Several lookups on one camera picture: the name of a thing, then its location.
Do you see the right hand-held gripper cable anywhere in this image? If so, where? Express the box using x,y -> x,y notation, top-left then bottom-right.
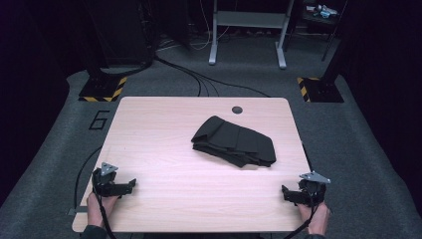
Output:
284,201 -> 320,239

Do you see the black shelf rack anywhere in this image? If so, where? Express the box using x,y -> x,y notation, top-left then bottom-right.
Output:
300,0 -> 347,63

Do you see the thin black floor cable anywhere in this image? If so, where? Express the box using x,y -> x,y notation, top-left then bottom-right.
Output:
73,144 -> 104,208

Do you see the black pleated skirt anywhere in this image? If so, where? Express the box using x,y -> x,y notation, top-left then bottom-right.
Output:
190,115 -> 278,168

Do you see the black curtain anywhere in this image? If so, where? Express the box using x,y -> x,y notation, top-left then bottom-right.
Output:
0,0 -> 84,207
337,0 -> 422,213

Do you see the black cabinet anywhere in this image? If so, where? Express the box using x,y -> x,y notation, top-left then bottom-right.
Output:
83,0 -> 157,68

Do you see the white cable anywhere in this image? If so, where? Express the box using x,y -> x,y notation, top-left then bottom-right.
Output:
190,0 -> 230,52

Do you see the hand-held gripper cable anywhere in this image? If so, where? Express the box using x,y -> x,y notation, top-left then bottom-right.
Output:
94,185 -> 117,239
284,201 -> 320,239

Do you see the grey metal desk frame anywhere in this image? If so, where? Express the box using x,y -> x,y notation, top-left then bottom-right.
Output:
208,0 -> 296,70

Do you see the left hand-held gripper cable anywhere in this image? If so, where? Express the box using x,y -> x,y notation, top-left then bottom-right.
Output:
94,185 -> 117,239

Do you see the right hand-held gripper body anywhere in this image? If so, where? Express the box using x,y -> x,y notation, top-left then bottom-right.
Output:
298,170 -> 331,207

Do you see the white and blue item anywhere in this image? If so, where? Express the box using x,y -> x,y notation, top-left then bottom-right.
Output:
315,4 -> 338,19

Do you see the person's right hand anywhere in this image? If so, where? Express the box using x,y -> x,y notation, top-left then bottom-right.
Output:
297,202 -> 331,236

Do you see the person's left hand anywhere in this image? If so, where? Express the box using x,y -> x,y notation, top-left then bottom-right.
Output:
87,193 -> 118,228

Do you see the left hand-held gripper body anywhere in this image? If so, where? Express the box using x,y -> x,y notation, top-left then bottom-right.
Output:
92,161 -> 119,197

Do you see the striped black stand base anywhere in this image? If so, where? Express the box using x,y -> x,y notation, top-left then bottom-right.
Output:
297,77 -> 345,104
78,76 -> 128,103

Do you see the grey tape piece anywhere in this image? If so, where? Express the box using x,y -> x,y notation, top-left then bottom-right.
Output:
67,206 -> 89,216

